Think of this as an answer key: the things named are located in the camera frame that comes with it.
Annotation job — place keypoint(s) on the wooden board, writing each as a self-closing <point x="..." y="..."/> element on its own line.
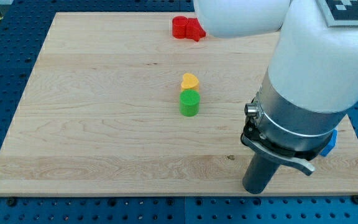
<point x="100" y="113"/>

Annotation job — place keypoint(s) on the red cylinder block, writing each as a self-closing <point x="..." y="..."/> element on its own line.
<point x="179" y="24"/>

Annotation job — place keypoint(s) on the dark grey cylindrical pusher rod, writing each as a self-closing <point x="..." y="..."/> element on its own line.
<point x="258" y="174"/>

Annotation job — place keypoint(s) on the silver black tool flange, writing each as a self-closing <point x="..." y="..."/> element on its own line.
<point x="284" y="134"/>

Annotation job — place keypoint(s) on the red star block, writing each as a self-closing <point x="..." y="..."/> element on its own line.
<point x="194" y="31"/>

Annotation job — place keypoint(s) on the green cylinder block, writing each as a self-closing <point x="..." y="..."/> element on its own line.
<point x="189" y="102"/>

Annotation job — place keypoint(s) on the blue block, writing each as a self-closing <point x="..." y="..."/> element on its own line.
<point x="331" y="144"/>

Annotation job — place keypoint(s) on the yellow heart block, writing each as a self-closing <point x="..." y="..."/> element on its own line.
<point x="190" y="82"/>

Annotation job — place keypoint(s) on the black white fiducial marker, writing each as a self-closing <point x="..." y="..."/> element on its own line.
<point x="339" y="13"/>

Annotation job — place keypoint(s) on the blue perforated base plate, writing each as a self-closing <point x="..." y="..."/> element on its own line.
<point x="23" y="29"/>

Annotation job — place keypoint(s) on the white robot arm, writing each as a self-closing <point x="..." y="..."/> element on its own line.
<point x="310" y="82"/>

